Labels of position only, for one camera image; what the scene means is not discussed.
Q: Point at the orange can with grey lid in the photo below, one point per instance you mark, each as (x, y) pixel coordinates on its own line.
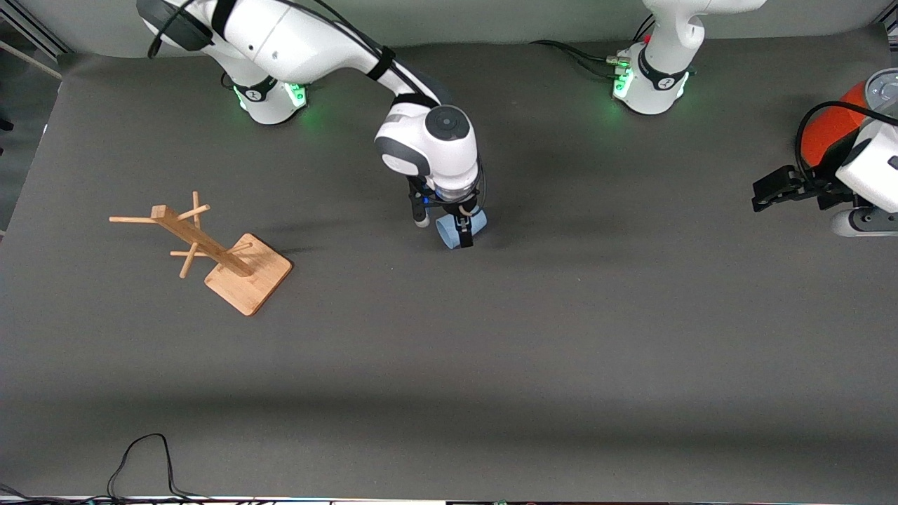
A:
(831, 137)

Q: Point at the aluminium frame bar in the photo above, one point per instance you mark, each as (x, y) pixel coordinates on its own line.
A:
(31, 31)

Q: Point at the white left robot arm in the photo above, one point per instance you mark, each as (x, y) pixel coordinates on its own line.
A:
(666, 70)

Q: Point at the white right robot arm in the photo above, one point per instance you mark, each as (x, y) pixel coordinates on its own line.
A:
(295, 42)

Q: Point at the wooden cup rack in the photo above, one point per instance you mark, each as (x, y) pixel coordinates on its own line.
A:
(249, 277)

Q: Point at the light blue plastic cup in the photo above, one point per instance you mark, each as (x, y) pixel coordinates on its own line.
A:
(447, 231)

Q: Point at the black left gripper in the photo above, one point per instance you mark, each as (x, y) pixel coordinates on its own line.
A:
(812, 186)

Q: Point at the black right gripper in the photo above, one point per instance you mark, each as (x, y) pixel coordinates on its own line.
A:
(457, 208)

